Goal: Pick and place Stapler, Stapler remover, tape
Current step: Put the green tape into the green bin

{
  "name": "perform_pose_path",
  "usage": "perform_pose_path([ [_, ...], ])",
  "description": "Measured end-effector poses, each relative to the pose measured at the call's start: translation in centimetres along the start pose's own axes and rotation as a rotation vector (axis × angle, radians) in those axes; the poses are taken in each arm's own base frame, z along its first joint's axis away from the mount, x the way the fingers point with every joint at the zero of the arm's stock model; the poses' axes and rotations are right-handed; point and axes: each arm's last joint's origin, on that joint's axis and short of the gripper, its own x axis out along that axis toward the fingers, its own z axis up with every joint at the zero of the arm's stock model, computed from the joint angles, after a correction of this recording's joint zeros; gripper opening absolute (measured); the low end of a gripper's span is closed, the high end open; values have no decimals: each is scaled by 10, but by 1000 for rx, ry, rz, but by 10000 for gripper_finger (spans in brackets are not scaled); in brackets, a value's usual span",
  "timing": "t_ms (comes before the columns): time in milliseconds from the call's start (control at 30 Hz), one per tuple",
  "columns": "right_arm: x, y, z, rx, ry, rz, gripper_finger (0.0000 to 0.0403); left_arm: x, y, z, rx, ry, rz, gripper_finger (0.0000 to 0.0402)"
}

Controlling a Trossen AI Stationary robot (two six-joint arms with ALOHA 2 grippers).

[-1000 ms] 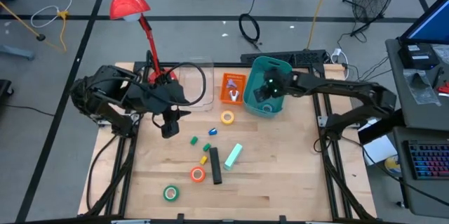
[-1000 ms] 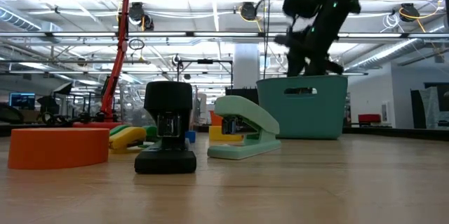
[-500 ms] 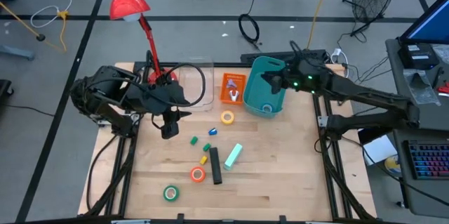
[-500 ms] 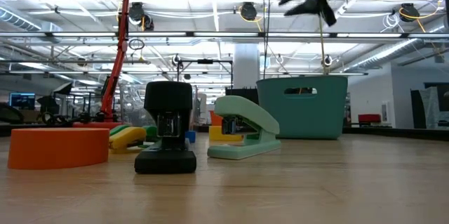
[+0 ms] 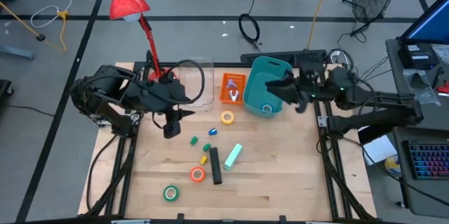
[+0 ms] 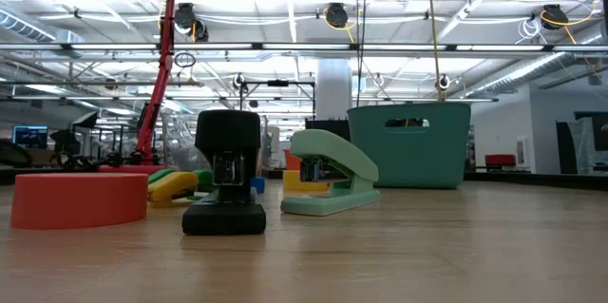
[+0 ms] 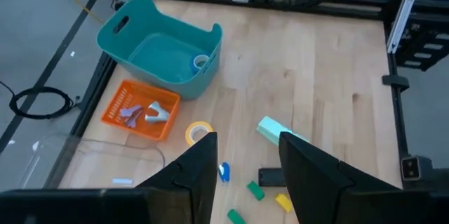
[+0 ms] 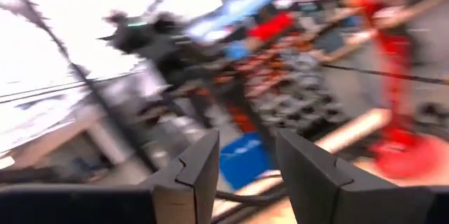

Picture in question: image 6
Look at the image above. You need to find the mint green stapler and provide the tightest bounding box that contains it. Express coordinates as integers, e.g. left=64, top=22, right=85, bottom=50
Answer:
left=279, top=128, right=382, bottom=218

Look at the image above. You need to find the black stapler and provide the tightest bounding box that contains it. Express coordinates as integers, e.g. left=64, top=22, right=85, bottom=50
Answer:
left=180, top=108, right=268, bottom=237

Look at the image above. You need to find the teal plastic bin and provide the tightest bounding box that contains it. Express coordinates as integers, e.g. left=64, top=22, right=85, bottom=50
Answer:
left=347, top=102, right=473, bottom=190

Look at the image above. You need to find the orange tape roll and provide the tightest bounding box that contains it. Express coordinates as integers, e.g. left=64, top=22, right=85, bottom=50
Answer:
left=9, top=172, right=150, bottom=231

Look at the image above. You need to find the yellow tape roll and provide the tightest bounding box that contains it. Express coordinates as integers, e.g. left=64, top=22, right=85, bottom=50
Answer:
left=282, top=168, right=330, bottom=194

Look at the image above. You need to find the orange mesh basket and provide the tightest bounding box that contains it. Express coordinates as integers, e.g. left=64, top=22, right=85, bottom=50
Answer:
left=283, top=148, right=304, bottom=172

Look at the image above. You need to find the white building column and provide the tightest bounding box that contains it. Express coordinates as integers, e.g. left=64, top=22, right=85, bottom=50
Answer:
left=314, top=58, right=354, bottom=122

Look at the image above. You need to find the red desk lamp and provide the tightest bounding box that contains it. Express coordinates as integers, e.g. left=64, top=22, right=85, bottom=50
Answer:
left=98, top=0, right=192, bottom=176

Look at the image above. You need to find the red cushioned seat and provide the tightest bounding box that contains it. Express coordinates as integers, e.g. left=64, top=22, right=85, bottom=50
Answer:
left=484, top=153, right=518, bottom=172

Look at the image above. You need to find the black leaning panel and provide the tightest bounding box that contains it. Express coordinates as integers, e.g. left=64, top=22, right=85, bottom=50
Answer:
left=555, top=121, right=579, bottom=176

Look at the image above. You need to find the small background monitor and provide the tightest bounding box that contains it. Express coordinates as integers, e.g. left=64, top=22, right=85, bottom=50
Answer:
left=11, top=124, right=49, bottom=150

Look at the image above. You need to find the black background rig frame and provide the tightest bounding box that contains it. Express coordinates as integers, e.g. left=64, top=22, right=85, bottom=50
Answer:
left=238, top=79, right=318, bottom=122

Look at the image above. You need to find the hanging yellow cord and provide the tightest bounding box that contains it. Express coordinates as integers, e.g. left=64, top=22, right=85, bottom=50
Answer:
left=425, top=0, right=448, bottom=103

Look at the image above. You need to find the silver air duct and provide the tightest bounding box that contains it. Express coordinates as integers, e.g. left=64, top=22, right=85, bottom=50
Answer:
left=463, top=50, right=608, bottom=101
left=0, top=8, right=86, bottom=46

